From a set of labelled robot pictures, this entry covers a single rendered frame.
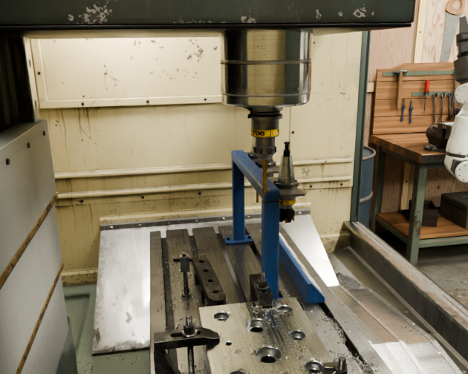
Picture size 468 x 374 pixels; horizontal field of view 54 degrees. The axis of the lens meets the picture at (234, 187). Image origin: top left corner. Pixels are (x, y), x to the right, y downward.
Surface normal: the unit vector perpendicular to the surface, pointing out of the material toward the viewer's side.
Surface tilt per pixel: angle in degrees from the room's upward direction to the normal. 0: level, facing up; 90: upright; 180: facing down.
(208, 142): 90
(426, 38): 90
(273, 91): 90
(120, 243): 24
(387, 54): 90
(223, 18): 112
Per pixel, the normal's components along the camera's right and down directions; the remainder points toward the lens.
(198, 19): 0.17, 0.62
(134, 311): 0.05, -0.76
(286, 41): 0.32, 0.27
